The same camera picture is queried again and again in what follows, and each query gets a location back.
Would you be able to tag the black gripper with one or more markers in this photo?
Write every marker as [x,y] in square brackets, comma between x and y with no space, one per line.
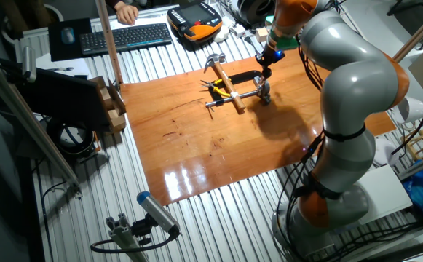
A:
[269,55]

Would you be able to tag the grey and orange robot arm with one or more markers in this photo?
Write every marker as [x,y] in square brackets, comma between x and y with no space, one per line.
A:
[356,87]

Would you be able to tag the person's dark-sleeved forearm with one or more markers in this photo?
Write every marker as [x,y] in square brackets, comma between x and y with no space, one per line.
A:
[113,3]

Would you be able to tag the person's bare hand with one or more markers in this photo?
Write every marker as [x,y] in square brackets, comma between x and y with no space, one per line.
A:
[128,14]

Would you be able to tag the black C-clamp with steel screw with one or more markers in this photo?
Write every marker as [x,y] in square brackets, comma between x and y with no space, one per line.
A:
[240,75]

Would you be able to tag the light wooden cube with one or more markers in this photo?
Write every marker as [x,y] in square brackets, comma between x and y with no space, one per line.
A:
[261,35]

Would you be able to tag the white tape strip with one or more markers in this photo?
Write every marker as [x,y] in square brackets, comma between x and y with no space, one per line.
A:
[234,94]

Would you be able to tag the white plug adapter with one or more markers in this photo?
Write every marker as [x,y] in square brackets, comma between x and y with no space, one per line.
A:
[237,31]

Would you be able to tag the white rounded plastic object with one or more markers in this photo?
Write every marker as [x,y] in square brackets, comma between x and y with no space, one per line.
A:
[221,34]

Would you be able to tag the black round disc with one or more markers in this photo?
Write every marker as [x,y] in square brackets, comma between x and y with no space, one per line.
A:
[255,11]

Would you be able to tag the orange and black teach pendant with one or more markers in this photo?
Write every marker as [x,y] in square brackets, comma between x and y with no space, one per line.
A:
[194,18]

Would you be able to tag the glossy wooden board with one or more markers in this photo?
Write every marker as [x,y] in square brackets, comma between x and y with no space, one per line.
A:
[196,145]

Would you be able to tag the black keyboard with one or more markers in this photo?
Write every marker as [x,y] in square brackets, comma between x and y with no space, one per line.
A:
[125,38]

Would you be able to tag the white round lamp base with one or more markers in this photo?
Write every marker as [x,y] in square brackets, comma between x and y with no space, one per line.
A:
[384,153]

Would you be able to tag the white desk lamp head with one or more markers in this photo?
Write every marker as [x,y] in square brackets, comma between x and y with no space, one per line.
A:
[415,109]

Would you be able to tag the thin wooden pole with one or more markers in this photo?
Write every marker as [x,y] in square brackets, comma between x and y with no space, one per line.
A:
[109,43]
[418,34]

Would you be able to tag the stacked wooden blocks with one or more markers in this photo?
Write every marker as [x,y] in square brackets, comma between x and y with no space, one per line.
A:
[116,116]

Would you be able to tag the wooden peg rack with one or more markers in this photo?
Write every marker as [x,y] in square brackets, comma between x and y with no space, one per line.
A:
[420,142]

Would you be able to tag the white flat board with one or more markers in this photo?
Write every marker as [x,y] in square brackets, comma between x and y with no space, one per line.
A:
[386,193]

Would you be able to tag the grey computer mouse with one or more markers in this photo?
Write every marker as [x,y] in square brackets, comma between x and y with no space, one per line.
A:
[67,35]

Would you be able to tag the white paper sheet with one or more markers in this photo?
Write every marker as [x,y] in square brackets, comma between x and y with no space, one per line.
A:
[62,62]

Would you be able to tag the black flat panel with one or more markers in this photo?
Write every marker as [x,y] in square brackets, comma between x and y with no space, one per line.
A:
[62,98]

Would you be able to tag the black mouse pad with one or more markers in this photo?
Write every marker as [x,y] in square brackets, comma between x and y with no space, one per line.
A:
[56,49]

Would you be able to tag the silver camera with blue cap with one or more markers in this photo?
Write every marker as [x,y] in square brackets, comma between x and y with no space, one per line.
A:
[156,211]

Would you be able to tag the aluminium profile camera stand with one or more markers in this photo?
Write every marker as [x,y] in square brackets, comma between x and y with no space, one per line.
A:
[123,236]

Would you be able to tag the long aluminium frame bar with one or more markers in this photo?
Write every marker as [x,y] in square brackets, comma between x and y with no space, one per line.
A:
[32,127]

